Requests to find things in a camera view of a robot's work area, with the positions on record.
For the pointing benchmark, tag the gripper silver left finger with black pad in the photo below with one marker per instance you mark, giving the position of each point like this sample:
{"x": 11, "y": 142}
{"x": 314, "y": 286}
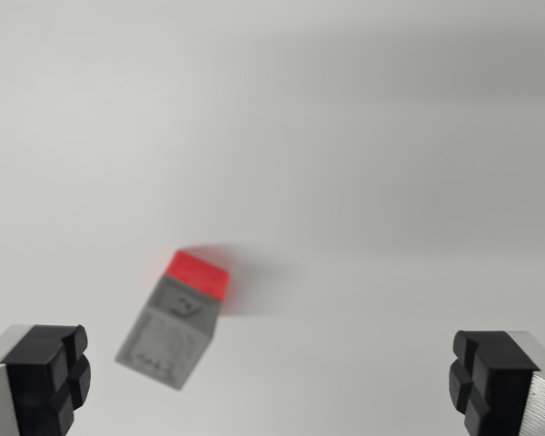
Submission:
{"x": 32, "y": 386}

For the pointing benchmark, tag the red embossed cube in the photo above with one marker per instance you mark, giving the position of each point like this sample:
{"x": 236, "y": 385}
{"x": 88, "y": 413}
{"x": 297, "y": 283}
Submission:
{"x": 199, "y": 273}

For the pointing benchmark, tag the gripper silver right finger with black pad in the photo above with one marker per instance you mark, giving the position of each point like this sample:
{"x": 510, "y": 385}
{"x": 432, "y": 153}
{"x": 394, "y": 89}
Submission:
{"x": 504, "y": 386}

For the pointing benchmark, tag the grey embossed number cube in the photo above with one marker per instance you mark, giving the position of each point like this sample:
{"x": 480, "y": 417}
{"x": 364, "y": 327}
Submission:
{"x": 172, "y": 336}

